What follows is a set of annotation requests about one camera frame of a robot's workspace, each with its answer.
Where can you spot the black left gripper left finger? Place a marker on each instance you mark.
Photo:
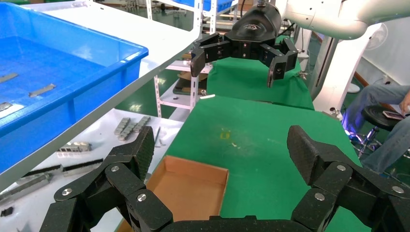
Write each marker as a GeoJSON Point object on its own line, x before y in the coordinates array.
{"type": "Point", "coordinates": [125, 179]}

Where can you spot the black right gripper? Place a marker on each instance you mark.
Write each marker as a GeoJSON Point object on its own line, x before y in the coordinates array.
{"type": "Point", "coordinates": [256, 28]}

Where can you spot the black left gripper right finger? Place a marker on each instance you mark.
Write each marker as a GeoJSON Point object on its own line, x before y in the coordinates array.
{"type": "Point", "coordinates": [333, 179]}

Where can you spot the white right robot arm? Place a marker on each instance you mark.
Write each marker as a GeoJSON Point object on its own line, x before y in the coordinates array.
{"type": "Point", "coordinates": [326, 16]}

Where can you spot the brown cardboard piece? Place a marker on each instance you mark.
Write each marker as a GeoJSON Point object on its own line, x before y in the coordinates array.
{"type": "Point", "coordinates": [189, 76]}

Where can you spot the shallow cardboard box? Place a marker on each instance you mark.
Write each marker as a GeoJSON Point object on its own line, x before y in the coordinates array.
{"type": "Point", "coordinates": [189, 189]}

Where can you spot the blue plastic tray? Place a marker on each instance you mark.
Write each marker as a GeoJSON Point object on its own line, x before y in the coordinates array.
{"type": "Point", "coordinates": [96, 96]}

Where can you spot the seated person's hand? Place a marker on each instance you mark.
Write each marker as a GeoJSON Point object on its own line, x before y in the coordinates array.
{"type": "Point", "coordinates": [406, 103]}

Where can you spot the silver comb shaped part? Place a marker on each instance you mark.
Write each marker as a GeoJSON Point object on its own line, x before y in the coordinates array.
{"type": "Point", "coordinates": [128, 133]}
{"type": "Point", "coordinates": [142, 123]}
{"type": "Point", "coordinates": [122, 125]}

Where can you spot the thin dark pen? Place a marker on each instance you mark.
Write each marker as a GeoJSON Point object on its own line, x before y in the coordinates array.
{"type": "Point", "coordinates": [157, 137]}

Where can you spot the small white stick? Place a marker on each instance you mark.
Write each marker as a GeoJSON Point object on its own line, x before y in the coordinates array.
{"type": "Point", "coordinates": [207, 96]}

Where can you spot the blue storage bin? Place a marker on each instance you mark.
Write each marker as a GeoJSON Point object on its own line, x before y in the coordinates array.
{"type": "Point", "coordinates": [221, 4]}

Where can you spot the silver binder clip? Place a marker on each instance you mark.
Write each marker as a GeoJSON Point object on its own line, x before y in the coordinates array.
{"type": "Point", "coordinates": [302, 76]}

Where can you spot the white slotted shelf rack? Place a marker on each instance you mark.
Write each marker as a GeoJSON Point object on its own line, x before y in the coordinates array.
{"type": "Point", "coordinates": [194, 89]}

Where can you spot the black round stool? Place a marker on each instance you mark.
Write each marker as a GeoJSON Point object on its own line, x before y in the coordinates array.
{"type": "Point", "coordinates": [378, 117]}

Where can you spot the smartphone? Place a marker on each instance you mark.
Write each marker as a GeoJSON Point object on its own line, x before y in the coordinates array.
{"type": "Point", "coordinates": [394, 115]}

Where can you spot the seated person in jeans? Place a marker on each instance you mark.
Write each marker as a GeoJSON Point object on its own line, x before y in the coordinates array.
{"type": "Point", "coordinates": [374, 96]}

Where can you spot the white robot torso column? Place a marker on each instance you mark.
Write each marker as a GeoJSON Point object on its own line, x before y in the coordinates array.
{"type": "Point", "coordinates": [346, 70]}

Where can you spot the grey tape strip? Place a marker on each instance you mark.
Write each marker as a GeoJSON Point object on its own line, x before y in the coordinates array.
{"type": "Point", "coordinates": [41, 90]}
{"type": "Point", "coordinates": [4, 106]}
{"type": "Point", "coordinates": [8, 77]}

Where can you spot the small black block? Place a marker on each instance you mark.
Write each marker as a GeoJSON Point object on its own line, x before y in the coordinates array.
{"type": "Point", "coordinates": [6, 211]}

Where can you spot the white standing fan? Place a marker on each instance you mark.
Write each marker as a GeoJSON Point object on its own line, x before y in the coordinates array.
{"type": "Point", "coordinates": [379, 35]}

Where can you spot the silver toothed metal rail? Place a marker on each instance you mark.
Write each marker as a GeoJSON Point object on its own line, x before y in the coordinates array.
{"type": "Point", "coordinates": [77, 147]}

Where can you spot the white wall socket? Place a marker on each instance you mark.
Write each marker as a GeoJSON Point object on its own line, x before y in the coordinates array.
{"type": "Point", "coordinates": [387, 79]}

